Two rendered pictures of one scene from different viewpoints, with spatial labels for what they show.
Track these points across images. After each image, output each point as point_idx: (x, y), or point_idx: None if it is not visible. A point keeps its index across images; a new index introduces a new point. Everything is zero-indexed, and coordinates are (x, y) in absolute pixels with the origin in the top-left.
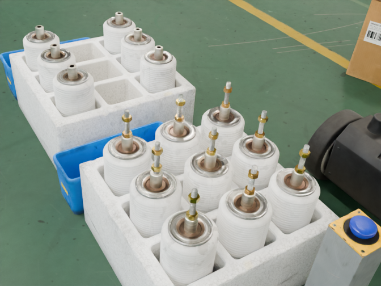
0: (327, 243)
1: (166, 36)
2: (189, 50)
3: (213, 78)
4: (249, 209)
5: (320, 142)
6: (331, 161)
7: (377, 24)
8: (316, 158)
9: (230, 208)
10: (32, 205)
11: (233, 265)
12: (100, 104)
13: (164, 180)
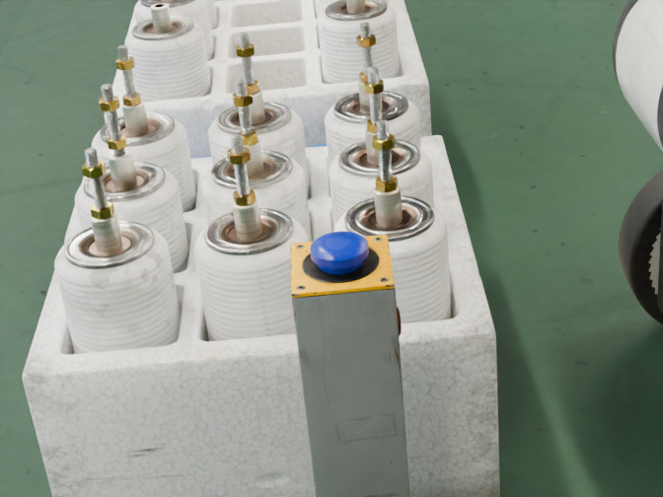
0: None
1: (557, 26)
2: (587, 54)
3: (597, 110)
4: (245, 241)
5: (639, 213)
6: (661, 264)
7: None
8: (629, 253)
9: (207, 231)
10: (51, 267)
11: (186, 347)
12: (211, 91)
13: (145, 178)
